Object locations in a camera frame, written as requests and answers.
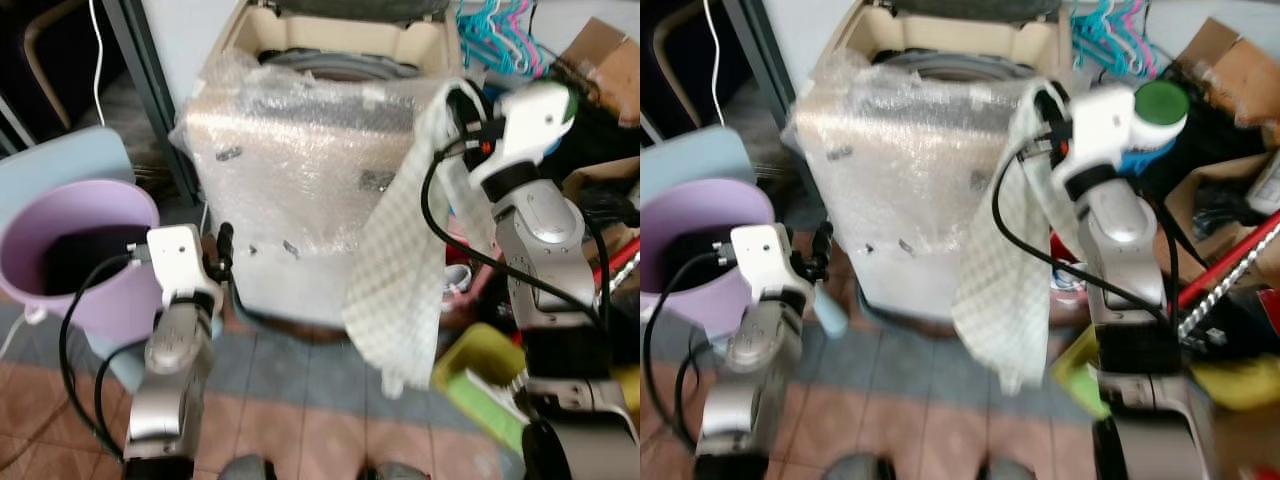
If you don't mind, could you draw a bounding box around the white checked cloth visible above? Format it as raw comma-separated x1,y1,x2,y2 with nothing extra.
950,78,1063,393
343,78,469,398

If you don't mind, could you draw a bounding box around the blue plastic clothes hanger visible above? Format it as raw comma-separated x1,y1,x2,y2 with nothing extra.
1068,0,1141,83
456,0,521,77

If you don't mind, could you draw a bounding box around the pink plastic clothes hanger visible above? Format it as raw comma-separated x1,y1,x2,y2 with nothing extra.
508,0,549,79
1125,0,1169,81

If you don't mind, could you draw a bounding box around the bubble-wrapped washing machine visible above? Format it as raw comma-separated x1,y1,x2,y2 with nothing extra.
172,0,483,329
788,0,1079,323

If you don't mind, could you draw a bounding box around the purple plastic bucket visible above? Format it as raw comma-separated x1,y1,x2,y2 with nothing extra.
0,179,167,343
640,179,777,337

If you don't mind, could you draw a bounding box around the brown cardboard box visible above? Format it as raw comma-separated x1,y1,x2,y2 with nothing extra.
1172,17,1280,129
556,17,641,126

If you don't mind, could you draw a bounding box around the light blue plastic stool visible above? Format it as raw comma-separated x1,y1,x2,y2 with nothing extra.
640,126,758,206
0,126,138,239

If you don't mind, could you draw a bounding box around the red pole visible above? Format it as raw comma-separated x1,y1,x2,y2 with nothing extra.
598,238,641,293
1172,208,1280,309

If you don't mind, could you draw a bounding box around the grey left robot foot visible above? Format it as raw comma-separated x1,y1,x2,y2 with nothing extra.
218,454,278,480
828,453,893,480

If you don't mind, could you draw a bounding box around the grey robot foot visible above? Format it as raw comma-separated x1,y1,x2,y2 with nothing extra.
364,460,433,480
218,454,278,480
828,453,893,480
984,459,1043,480

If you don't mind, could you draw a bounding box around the yellow plastic tub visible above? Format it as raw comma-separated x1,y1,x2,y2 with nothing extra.
610,364,641,409
1188,354,1280,413

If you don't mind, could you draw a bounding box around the yellow-green plastic basket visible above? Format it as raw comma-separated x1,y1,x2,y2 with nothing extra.
1048,325,1113,421
431,323,533,456

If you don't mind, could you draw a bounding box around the grey right robot foot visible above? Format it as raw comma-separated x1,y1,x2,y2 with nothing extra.
984,459,1043,480
364,460,433,480

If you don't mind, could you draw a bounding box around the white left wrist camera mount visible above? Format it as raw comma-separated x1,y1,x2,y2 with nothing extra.
147,224,224,307
729,223,810,303

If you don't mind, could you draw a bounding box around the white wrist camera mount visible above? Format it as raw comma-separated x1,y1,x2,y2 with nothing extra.
729,223,810,303
1048,84,1169,189
468,82,579,189
147,224,224,307

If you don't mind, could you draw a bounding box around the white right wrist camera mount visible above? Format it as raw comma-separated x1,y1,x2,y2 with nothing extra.
468,82,579,189
1048,84,1169,189

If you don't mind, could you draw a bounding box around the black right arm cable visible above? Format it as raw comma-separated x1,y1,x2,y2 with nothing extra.
419,138,606,333
990,138,1173,326

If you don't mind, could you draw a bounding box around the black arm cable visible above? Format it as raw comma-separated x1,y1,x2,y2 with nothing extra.
990,138,1173,326
419,138,606,333
642,250,739,459
57,252,153,463

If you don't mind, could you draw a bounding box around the dark metal frame post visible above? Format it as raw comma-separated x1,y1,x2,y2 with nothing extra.
720,0,829,206
100,0,203,206

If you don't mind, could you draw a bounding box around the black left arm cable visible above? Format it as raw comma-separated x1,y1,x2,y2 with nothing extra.
642,250,739,459
57,252,153,463

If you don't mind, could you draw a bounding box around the silver ribbed hose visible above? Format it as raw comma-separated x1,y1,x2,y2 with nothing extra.
604,262,641,306
1178,243,1280,339

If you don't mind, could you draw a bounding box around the curved wooden chair frame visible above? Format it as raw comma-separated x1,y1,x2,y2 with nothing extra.
654,0,713,103
23,0,91,103

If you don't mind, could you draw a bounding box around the thin white hanging cable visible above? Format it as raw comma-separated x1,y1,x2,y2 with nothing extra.
702,0,727,128
88,0,107,128

